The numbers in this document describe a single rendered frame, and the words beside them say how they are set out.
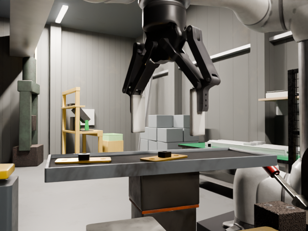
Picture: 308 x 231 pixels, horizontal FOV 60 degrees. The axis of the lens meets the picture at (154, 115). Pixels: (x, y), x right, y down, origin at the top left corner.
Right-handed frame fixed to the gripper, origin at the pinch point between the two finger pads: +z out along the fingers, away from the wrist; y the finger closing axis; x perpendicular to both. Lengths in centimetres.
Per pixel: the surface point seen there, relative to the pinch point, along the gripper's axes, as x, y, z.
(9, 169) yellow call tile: -21.6, -8.7, 5.5
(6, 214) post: -22.3, -7.2, 10.9
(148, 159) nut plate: -3.7, -0.1, 5.0
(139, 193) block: -5.7, -0.2, 10.1
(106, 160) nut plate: -9.0, -4.0, 5.0
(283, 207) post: 7.3, 16.6, 11.4
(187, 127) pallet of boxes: 429, -333, 17
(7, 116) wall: 207, -813, -10
